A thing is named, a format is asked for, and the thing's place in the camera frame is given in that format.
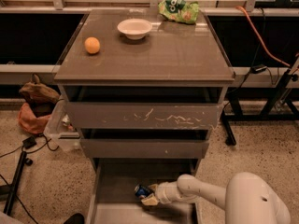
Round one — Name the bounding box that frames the orange cable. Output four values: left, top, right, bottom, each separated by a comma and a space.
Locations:
235, 5, 292, 68

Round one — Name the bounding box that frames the grey top drawer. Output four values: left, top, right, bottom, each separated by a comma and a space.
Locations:
66, 102, 222, 130

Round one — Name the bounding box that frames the white bowl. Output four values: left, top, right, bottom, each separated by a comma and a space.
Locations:
117, 19, 152, 40

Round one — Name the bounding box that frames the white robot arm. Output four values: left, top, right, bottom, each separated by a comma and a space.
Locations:
135, 172, 291, 224

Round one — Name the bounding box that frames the black table frame right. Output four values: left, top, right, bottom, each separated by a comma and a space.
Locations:
221, 58, 299, 146

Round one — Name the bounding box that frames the black power adapter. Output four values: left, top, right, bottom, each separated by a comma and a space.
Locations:
250, 64, 267, 74

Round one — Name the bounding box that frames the grey drawer cabinet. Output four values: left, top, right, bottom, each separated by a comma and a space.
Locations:
53, 8, 235, 173

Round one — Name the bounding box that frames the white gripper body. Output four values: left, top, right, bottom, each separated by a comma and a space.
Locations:
155, 182, 174, 204

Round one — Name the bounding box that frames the orange fruit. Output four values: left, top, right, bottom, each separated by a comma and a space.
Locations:
84, 37, 100, 54

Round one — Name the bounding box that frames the brown orange cloth bag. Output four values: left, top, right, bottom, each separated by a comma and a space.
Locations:
18, 74, 60, 134

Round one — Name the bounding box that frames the grey middle drawer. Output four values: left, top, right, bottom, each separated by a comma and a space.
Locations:
80, 139, 208, 159

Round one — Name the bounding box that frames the blue pepsi can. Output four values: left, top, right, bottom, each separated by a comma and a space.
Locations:
135, 184, 152, 199

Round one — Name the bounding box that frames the grey bottom drawer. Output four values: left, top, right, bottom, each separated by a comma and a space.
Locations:
86, 159, 202, 224

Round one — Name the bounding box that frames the grey drawer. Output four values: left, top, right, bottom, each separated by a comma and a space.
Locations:
80, 139, 208, 159
66, 102, 222, 130
86, 159, 202, 224

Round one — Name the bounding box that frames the black stand left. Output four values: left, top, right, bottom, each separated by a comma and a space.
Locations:
0, 135, 37, 217

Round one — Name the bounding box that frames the green chip bag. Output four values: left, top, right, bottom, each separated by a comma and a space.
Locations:
158, 0, 199, 24

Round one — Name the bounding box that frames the clear plastic bin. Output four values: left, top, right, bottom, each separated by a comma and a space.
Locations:
44, 100, 81, 152

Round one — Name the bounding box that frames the black shoe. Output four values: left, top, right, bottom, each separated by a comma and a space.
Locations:
64, 213, 85, 224

